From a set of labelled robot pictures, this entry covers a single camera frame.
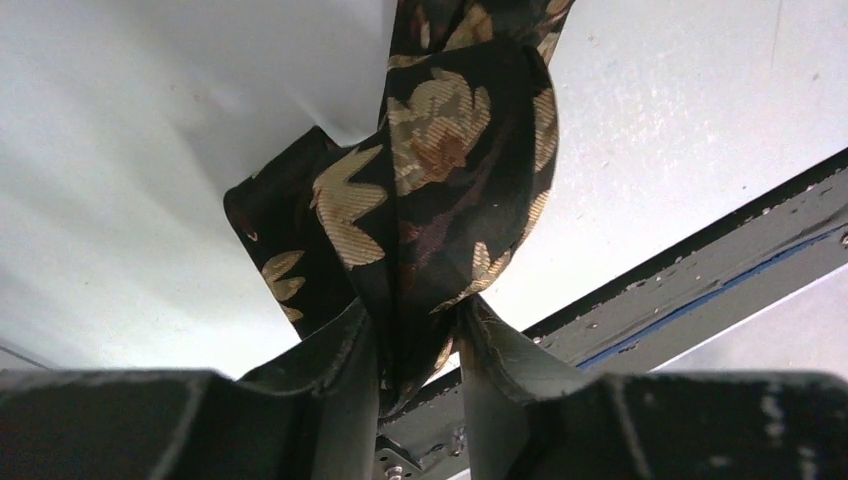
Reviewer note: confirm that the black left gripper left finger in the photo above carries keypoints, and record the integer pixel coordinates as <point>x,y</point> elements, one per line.
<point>310,413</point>

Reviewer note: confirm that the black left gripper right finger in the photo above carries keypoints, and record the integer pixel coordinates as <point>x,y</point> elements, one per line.
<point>529,415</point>

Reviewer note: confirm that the black gold floral tie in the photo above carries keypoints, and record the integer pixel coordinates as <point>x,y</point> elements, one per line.
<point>432,207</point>

